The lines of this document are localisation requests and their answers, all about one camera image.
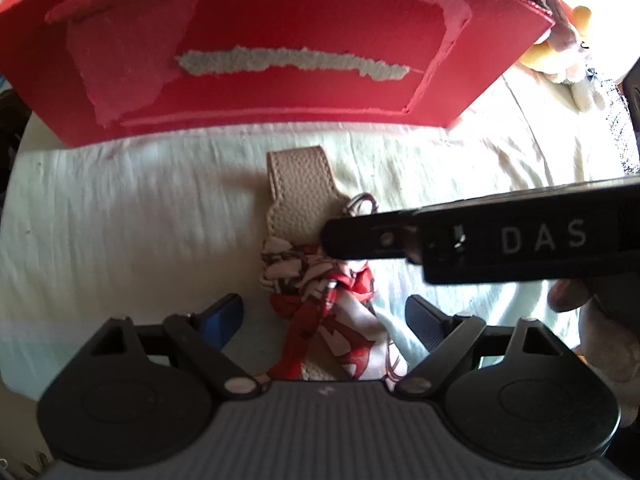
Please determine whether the red white scarf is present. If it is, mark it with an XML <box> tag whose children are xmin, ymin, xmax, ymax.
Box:
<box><xmin>258</xmin><ymin>193</ymin><xmax>409</xmax><ymax>380</ymax></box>

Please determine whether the beige leather strap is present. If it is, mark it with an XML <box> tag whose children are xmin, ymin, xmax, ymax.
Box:
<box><xmin>264</xmin><ymin>145</ymin><xmax>346</xmax><ymax>246</ymax></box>

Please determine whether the person right hand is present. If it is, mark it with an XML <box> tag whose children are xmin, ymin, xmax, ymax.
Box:
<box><xmin>548</xmin><ymin>278</ymin><xmax>639</xmax><ymax>427</ymax></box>

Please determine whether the white bunny plush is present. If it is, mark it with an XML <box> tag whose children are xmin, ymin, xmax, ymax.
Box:
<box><xmin>548</xmin><ymin>62</ymin><xmax>606</xmax><ymax>112</ymax></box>

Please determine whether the cream bed sheet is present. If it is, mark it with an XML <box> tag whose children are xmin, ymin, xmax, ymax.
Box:
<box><xmin>1</xmin><ymin>68</ymin><xmax>625</xmax><ymax>399</ymax></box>

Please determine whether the woven brown mat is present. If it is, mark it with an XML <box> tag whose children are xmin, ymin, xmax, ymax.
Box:
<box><xmin>601</xmin><ymin>79</ymin><xmax>639</xmax><ymax>174</ymax></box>

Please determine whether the yellow tiger plush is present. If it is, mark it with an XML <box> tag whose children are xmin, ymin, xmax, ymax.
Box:
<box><xmin>520</xmin><ymin>0</ymin><xmax>592</xmax><ymax>84</ymax></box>

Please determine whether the large red cardboard box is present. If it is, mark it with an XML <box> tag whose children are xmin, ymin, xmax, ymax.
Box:
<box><xmin>1</xmin><ymin>0</ymin><xmax>552</xmax><ymax>146</ymax></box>

